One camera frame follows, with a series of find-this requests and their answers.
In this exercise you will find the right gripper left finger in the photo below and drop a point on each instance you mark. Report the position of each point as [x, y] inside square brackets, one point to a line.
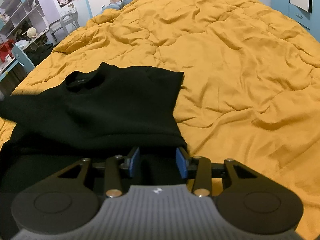
[120, 173]

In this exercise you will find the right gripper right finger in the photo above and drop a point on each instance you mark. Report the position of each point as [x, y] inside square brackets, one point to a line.
[198, 169]

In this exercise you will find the black sweater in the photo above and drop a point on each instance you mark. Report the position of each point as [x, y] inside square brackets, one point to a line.
[94, 115]

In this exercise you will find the mustard yellow quilt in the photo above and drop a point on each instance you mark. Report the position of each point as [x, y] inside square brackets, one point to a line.
[250, 89]

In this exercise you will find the desk with blue edge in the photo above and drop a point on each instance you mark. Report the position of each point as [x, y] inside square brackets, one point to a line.
[12, 73]

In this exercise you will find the blue wooden chair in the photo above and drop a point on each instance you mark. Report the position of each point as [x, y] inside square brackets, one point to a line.
[23, 59]

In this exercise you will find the red bag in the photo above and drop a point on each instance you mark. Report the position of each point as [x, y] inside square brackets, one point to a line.
[5, 49]

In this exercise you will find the blue pillow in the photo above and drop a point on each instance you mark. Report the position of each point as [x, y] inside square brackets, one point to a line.
[115, 6]

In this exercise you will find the blue white wardrobe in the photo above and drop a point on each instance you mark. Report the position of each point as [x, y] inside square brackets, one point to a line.
[305, 12]

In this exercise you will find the wall bookshelf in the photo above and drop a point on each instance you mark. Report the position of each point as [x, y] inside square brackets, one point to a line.
[17, 16]

